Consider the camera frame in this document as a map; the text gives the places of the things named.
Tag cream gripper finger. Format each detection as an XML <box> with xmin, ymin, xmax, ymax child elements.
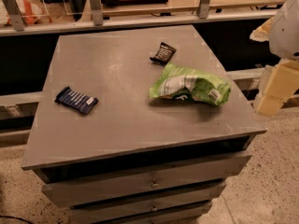
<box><xmin>249</xmin><ymin>18</ymin><xmax>274</xmax><ymax>42</ymax></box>

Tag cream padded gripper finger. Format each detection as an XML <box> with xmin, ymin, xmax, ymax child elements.
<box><xmin>253</xmin><ymin>59</ymin><xmax>299</xmax><ymax>117</ymax></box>

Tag blue rxbar blueberry wrapper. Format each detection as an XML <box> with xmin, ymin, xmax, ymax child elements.
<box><xmin>54</xmin><ymin>87</ymin><xmax>98</xmax><ymax>115</ymax></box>

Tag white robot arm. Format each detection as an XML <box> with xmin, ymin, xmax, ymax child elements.
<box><xmin>249</xmin><ymin>0</ymin><xmax>299</xmax><ymax>117</ymax></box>

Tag dark brown snack bar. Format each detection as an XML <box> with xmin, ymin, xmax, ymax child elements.
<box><xmin>150</xmin><ymin>42</ymin><xmax>177</xmax><ymax>65</ymax></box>

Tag green crumpled chip bag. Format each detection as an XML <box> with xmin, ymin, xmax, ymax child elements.
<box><xmin>149</xmin><ymin>63</ymin><xmax>231</xmax><ymax>105</ymax></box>

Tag grey drawer cabinet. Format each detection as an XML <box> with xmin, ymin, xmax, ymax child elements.
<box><xmin>22</xmin><ymin>25</ymin><xmax>264</xmax><ymax>211</ymax></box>

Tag bottom grey drawer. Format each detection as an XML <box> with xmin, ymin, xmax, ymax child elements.
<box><xmin>101</xmin><ymin>201</ymin><xmax>212</xmax><ymax>224</ymax></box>

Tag grey drawer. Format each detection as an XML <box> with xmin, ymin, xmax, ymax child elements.
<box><xmin>71</xmin><ymin>181</ymin><xmax>226</xmax><ymax>224</ymax></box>
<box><xmin>101</xmin><ymin>201</ymin><xmax>212</xmax><ymax>224</ymax></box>
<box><xmin>42</xmin><ymin>150</ymin><xmax>251</xmax><ymax>207</ymax></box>

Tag middle grey drawer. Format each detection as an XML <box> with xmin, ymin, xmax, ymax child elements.
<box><xmin>71</xmin><ymin>181</ymin><xmax>226</xmax><ymax>224</ymax></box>

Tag orange white cloth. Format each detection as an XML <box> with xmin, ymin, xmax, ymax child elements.
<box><xmin>0</xmin><ymin>0</ymin><xmax>52</xmax><ymax>26</ymax></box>

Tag top grey drawer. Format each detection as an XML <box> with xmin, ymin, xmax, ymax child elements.
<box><xmin>42</xmin><ymin>150</ymin><xmax>251</xmax><ymax>207</ymax></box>

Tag right metal bracket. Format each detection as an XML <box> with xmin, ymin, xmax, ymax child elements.
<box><xmin>196</xmin><ymin>0</ymin><xmax>210</xmax><ymax>19</ymax></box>

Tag metal bracket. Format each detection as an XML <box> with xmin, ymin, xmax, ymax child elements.
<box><xmin>90</xmin><ymin>0</ymin><xmax>103</xmax><ymax>26</ymax></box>
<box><xmin>196</xmin><ymin>0</ymin><xmax>210</xmax><ymax>19</ymax></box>
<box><xmin>2</xmin><ymin>0</ymin><xmax>26</xmax><ymax>31</ymax></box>

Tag middle metal bracket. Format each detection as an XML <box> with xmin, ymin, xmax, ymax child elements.
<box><xmin>90</xmin><ymin>0</ymin><xmax>103</xmax><ymax>26</ymax></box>

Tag left metal bracket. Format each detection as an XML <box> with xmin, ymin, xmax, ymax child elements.
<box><xmin>2</xmin><ymin>0</ymin><xmax>26</xmax><ymax>31</ymax></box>

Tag black floor cable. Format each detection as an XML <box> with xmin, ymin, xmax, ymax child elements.
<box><xmin>0</xmin><ymin>214</ymin><xmax>26</xmax><ymax>224</ymax></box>

